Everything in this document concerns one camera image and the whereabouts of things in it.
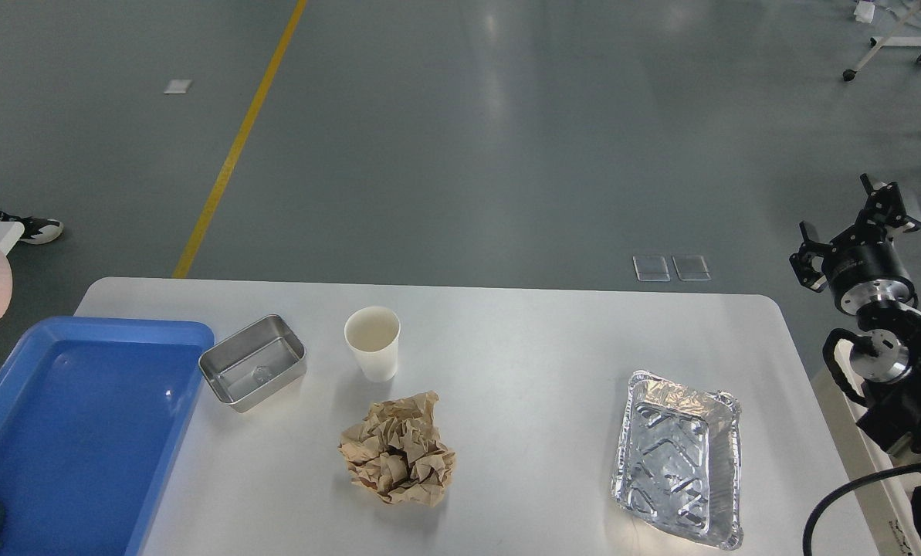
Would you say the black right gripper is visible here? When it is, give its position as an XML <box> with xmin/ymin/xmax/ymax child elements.
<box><xmin>789</xmin><ymin>174</ymin><xmax>921</xmax><ymax>314</ymax></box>

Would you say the aluminium foil tray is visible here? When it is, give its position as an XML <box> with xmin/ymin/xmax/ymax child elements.
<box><xmin>611</xmin><ymin>370</ymin><xmax>745</xmax><ymax>551</ymax></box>

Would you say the stainless steel rectangular container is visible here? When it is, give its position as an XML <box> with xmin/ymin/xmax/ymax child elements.
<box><xmin>198</xmin><ymin>314</ymin><xmax>307</xmax><ymax>414</ymax></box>

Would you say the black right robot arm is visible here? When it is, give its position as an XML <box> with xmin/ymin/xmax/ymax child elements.
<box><xmin>789</xmin><ymin>174</ymin><xmax>921</xmax><ymax>555</ymax></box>

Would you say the clear floor plate right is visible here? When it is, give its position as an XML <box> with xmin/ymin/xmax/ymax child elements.
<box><xmin>671</xmin><ymin>256</ymin><xmax>712</xmax><ymax>282</ymax></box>

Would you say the clear floor plate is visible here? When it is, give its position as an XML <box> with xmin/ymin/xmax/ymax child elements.
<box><xmin>632</xmin><ymin>256</ymin><xmax>671</xmax><ymax>283</ymax></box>
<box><xmin>671</xmin><ymin>256</ymin><xmax>712</xmax><ymax>282</ymax></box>

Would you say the clear floor plate left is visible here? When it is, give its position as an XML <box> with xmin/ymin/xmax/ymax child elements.
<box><xmin>632</xmin><ymin>256</ymin><xmax>671</xmax><ymax>283</ymax></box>

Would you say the white paper cup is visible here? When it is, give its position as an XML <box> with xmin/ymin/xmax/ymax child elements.
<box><xmin>344</xmin><ymin>306</ymin><xmax>401</xmax><ymax>382</ymax></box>

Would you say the crumpled brown paper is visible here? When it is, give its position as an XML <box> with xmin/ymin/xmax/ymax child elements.
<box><xmin>339</xmin><ymin>391</ymin><xmax>457</xmax><ymax>507</ymax></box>

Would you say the white paper scrap on floor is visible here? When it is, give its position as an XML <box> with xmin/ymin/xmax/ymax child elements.
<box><xmin>163</xmin><ymin>79</ymin><xmax>193</xmax><ymax>95</ymax></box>

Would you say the blue plastic tray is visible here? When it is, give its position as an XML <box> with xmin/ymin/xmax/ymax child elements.
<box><xmin>0</xmin><ymin>317</ymin><xmax>214</xmax><ymax>555</ymax></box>

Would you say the seated person in black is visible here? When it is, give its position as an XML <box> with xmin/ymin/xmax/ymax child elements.
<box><xmin>0</xmin><ymin>176</ymin><xmax>64</xmax><ymax>246</ymax></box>

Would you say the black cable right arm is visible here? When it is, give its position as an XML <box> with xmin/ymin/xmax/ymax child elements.
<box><xmin>803</xmin><ymin>462</ymin><xmax>921</xmax><ymax>556</ymax></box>

